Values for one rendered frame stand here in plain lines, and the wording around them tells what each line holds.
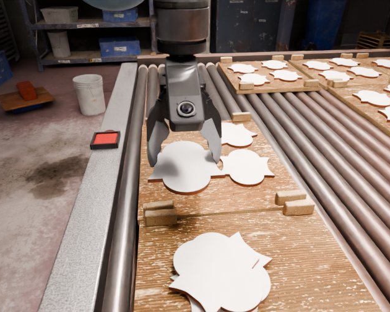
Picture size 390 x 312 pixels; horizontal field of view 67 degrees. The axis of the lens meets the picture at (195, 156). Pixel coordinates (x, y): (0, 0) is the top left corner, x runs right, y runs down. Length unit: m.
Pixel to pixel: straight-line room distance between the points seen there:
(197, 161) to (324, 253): 0.27
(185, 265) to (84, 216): 0.27
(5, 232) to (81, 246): 1.58
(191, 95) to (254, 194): 0.32
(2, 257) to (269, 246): 1.68
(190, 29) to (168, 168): 0.22
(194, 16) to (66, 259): 0.44
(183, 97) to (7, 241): 1.81
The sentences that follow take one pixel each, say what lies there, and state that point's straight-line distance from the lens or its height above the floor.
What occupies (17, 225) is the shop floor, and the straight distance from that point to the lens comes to 2.18.
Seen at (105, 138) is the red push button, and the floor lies 0.93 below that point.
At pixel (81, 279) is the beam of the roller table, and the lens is 0.56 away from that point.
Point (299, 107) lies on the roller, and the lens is 1.16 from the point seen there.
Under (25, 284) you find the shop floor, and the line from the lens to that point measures 1.84.
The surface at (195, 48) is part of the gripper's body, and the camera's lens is 0.43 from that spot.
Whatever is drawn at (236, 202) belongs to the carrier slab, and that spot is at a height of 0.94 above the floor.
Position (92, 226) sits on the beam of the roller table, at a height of 0.92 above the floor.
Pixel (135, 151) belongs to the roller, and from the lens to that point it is 0.83.
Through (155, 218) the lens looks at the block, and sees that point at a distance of 0.56.
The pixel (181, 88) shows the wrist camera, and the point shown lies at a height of 1.21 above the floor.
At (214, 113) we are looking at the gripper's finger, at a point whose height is 1.15.
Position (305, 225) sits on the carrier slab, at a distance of 0.61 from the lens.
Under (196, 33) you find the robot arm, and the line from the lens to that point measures 0.43.
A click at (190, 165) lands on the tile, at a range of 0.51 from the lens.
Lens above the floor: 1.35
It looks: 32 degrees down
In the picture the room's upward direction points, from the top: straight up
